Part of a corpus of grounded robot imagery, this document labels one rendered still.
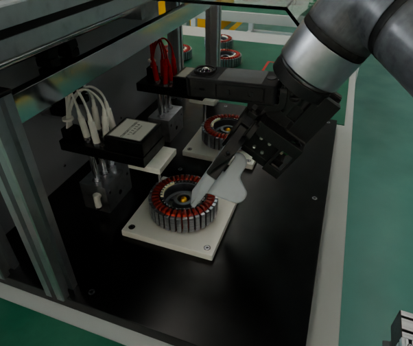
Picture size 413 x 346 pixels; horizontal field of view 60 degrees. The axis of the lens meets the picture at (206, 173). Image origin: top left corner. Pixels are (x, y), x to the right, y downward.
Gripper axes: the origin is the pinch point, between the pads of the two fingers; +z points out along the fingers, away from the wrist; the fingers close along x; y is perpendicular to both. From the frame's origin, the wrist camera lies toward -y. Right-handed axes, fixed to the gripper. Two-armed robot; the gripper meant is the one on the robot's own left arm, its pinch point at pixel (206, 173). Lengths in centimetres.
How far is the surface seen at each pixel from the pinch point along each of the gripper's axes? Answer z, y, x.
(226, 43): 20, -18, 93
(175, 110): 12.4, -12.4, 26.3
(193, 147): 12.7, -4.1, 19.3
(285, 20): 18, -5, 158
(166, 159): 2.6, -6.0, 0.3
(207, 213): 5.0, 3.8, -1.8
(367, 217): 54, 81, 105
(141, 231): 12.3, -2.9, -5.8
